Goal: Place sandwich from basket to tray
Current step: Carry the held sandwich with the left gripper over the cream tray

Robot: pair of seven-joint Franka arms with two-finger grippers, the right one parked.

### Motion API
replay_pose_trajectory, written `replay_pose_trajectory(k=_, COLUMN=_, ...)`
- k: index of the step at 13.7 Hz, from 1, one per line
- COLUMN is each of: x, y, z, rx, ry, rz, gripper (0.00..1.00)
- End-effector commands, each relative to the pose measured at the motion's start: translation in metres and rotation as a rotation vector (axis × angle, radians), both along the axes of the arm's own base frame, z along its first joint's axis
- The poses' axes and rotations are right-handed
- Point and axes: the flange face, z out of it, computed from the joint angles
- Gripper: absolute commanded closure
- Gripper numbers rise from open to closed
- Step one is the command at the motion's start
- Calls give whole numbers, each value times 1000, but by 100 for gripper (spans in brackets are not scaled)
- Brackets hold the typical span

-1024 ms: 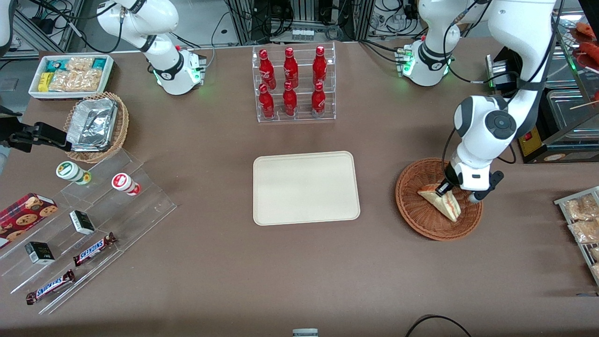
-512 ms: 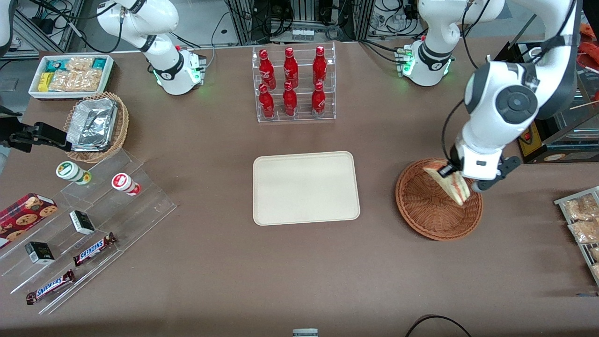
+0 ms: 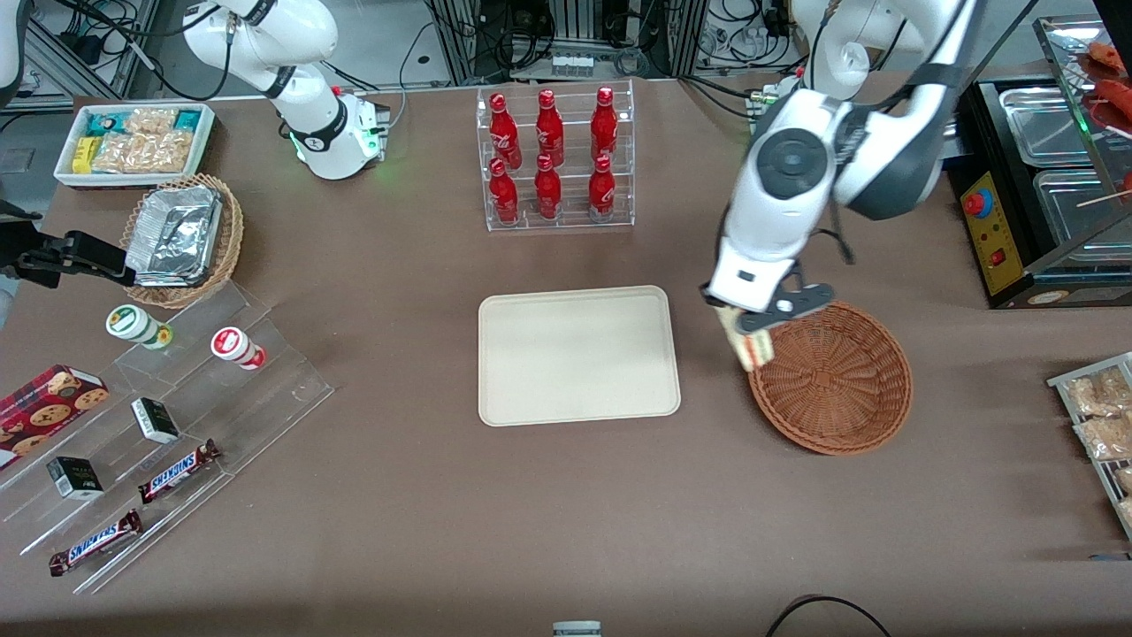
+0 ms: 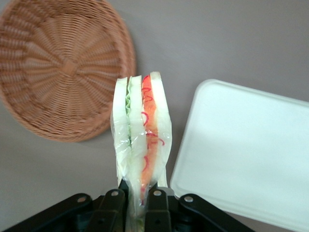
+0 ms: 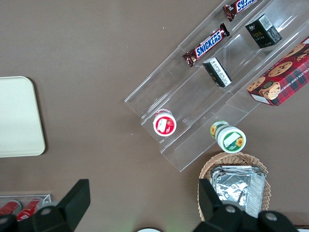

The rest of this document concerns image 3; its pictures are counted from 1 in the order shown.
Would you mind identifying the small black carton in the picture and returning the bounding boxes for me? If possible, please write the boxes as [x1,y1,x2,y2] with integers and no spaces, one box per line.
[131,397,181,444]
[46,457,104,501]

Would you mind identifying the triangle sandwich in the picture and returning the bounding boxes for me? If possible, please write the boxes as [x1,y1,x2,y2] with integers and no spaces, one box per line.
[719,305,776,372]

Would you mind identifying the green lid yogurt cup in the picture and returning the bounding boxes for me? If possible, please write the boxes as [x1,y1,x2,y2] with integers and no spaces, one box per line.
[105,304,173,350]

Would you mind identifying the clear acrylic bottle rack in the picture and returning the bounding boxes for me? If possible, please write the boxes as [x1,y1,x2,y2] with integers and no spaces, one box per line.
[476,80,636,233]

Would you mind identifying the steel food pan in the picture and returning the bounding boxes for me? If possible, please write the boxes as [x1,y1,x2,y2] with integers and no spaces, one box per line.
[1033,168,1132,262]
[999,87,1106,169]

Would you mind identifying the white snack bin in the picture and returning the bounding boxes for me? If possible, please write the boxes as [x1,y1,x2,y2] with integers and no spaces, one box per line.
[53,102,216,189]

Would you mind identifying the grey wire rack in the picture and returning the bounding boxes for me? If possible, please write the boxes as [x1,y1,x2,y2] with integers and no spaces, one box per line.
[1048,352,1132,541]

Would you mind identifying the black cable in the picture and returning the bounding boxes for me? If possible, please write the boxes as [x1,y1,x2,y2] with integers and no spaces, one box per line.
[765,595,894,637]

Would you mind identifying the clear acrylic stepped shelf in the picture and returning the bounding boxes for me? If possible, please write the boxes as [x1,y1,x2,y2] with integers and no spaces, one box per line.
[0,281,335,595]

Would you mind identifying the black food warmer case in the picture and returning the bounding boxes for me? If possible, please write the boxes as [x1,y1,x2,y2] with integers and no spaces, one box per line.
[948,13,1132,311]

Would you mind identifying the silver foil packets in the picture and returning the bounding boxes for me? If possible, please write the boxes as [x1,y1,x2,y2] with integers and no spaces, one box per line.
[126,184,224,288]

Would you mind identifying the red tartan cookie box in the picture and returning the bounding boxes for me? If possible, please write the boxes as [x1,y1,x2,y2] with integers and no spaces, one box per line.
[0,364,111,470]

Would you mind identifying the aluminium frame post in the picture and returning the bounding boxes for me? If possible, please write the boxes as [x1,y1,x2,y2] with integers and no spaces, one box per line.
[431,0,483,87]
[669,0,708,79]

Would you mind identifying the red lid yogurt cup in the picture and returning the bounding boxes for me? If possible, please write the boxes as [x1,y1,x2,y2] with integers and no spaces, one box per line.
[210,326,266,371]

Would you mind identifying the clear cracker bag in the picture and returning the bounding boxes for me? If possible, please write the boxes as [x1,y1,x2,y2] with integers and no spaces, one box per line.
[141,130,195,173]
[124,107,180,135]
[91,133,147,173]

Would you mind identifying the brown wicker basket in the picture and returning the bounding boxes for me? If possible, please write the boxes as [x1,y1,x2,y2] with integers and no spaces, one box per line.
[749,301,914,457]

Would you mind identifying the Snickers chocolate bar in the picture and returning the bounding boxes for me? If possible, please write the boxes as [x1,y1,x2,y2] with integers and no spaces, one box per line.
[49,509,143,577]
[137,440,221,505]

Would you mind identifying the light wicker basket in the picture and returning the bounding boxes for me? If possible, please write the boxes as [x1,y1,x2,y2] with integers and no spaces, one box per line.
[119,173,245,309]

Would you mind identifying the beige plastic tray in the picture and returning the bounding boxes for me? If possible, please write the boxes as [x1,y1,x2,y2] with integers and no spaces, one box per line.
[478,285,682,427]

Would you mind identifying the clear pastry bag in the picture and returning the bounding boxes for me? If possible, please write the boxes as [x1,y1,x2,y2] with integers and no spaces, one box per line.
[1066,370,1132,417]
[1075,416,1132,461]

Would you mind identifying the red cola bottle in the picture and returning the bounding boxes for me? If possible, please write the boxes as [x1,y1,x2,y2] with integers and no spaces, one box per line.
[591,86,618,165]
[489,157,520,225]
[490,93,523,169]
[534,153,562,220]
[588,153,616,220]
[535,88,565,167]

